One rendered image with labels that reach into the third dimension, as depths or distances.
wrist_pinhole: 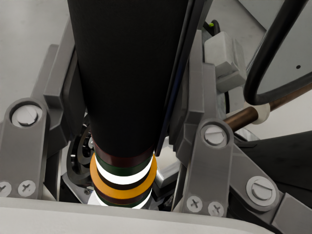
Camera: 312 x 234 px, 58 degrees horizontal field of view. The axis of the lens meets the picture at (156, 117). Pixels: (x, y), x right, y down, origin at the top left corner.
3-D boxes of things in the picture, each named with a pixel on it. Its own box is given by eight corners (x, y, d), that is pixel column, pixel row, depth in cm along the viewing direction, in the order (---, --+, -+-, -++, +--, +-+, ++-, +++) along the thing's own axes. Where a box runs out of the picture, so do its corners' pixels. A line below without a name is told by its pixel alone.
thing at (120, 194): (133, 152, 23) (136, 124, 20) (161, 197, 22) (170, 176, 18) (85, 176, 22) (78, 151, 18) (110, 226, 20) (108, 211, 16)
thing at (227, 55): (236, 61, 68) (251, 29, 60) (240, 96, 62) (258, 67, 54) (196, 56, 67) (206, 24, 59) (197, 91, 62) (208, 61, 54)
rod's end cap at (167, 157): (164, 151, 24) (168, 140, 22) (177, 171, 23) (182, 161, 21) (144, 161, 23) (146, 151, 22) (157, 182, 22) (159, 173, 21)
